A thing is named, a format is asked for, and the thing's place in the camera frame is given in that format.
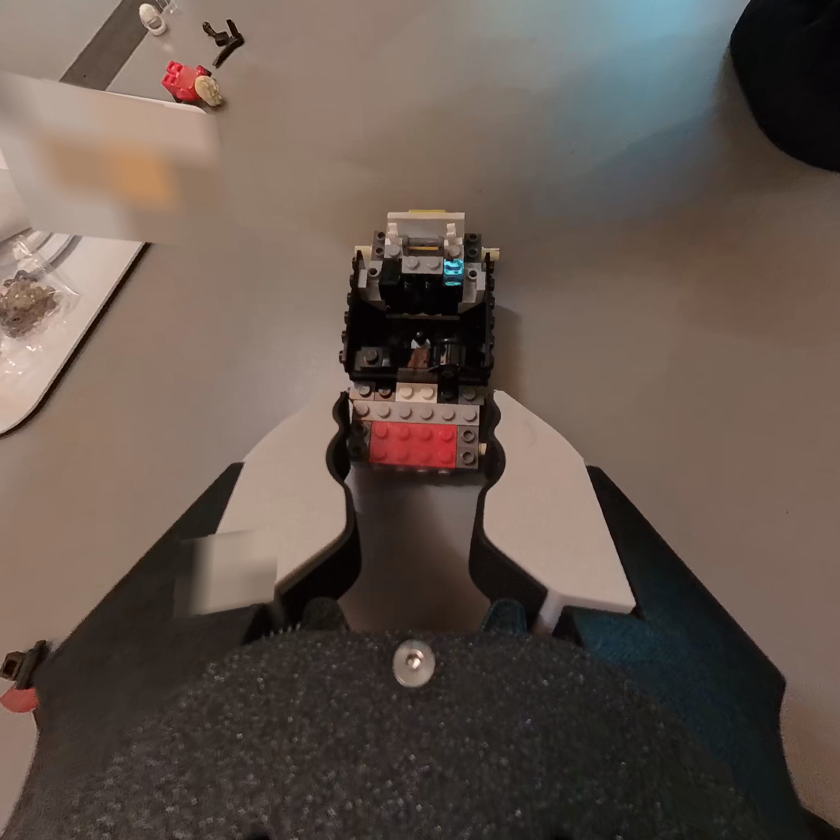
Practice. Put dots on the pile of orange black bricks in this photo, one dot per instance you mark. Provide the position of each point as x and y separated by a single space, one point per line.
19 669

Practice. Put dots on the black toy brick vehicle model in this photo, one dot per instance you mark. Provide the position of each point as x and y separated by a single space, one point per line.
410 446

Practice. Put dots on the grey desk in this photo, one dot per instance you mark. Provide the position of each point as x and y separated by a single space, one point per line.
590 262

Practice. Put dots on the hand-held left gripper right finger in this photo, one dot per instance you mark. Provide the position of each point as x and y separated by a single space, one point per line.
551 525

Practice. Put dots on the red toy brick piece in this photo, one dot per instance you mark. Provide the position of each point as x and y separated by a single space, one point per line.
177 79

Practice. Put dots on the black hook brick piece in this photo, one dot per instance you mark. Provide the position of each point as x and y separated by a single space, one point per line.
208 27

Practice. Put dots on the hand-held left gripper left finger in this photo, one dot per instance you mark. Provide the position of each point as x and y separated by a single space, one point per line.
295 472

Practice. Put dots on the white small brick piece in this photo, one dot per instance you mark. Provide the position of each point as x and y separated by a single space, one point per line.
152 18

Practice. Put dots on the clear bag of brick pieces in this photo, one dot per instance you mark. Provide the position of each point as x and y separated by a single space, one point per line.
26 305

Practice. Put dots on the black bar brick piece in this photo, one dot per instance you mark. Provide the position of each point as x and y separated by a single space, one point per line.
228 49

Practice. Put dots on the white rounded tray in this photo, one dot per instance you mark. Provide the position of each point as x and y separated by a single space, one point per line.
85 315

